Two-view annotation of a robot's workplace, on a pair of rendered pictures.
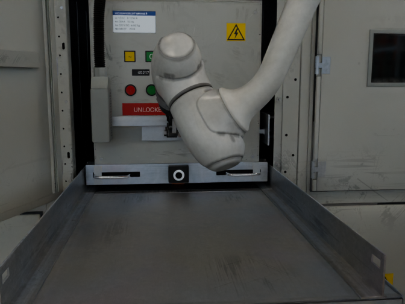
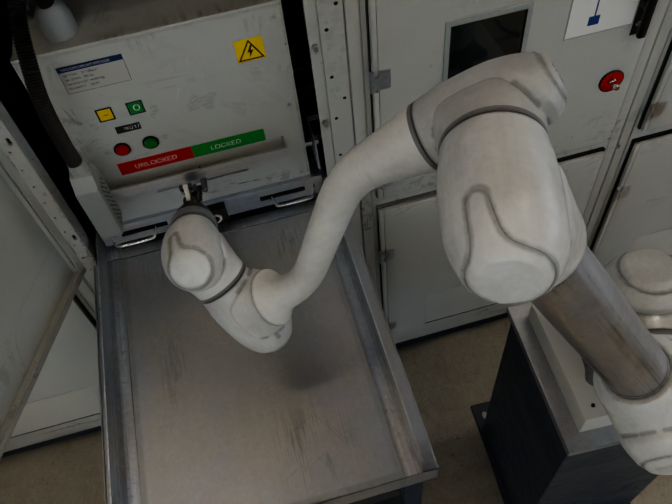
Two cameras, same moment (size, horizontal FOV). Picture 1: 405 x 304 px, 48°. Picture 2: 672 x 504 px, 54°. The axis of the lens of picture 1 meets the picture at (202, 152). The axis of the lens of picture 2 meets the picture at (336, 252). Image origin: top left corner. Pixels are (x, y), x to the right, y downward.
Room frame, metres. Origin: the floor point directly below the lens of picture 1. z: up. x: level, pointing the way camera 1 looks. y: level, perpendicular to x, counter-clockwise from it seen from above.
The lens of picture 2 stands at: (0.28, -0.15, 2.08)
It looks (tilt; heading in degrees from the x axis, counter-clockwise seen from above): 54 degrees down; 357
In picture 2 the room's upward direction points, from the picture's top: 8 degrees counter-clockwise
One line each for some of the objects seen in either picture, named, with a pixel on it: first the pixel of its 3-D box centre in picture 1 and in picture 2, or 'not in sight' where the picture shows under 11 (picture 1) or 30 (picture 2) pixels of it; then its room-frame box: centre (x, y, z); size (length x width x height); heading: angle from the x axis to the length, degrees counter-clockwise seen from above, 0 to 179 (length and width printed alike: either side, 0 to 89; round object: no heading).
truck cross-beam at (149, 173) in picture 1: (178, 171); (212, 203); (1.35, 0.07, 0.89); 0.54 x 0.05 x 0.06; 95
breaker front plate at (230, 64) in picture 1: (177, 87); (184, 131); (1.33, 0.07, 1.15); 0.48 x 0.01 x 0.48; 95
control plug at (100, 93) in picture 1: (101, 108); (97, 198); (1.24, 0.27, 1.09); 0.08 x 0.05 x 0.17; 5
